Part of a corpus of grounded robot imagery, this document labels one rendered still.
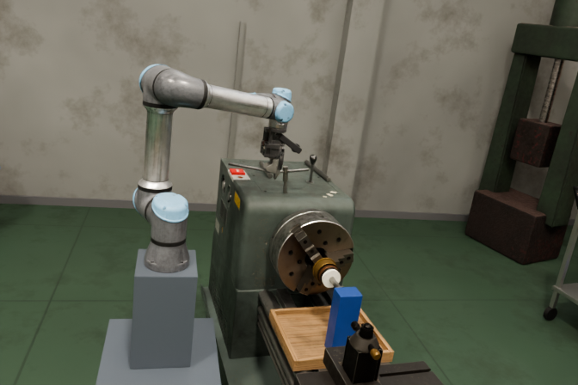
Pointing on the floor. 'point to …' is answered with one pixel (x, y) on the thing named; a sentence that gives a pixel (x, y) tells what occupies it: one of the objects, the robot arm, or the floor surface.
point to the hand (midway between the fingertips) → (276, 175)
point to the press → (532, 142)
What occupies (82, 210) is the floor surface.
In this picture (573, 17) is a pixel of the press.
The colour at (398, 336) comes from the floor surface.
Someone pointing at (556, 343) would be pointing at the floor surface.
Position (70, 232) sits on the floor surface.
